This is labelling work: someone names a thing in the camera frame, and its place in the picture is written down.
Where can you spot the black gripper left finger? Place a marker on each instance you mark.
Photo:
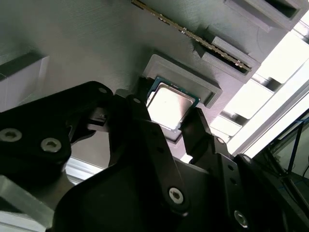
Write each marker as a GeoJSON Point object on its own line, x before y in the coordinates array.
{"type": "Point", "coordinates": [48, 120]}

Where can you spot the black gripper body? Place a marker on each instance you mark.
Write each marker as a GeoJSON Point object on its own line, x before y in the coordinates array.
{"type": "Point", "coordinates": [120, 205]}

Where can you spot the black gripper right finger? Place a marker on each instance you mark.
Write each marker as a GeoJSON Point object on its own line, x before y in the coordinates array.
{"type": "Point", "coordinates": [231, 193]}

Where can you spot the silver CPU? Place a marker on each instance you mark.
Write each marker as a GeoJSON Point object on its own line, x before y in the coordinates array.
{"type": "Point", "coordinates": [169, 106]}

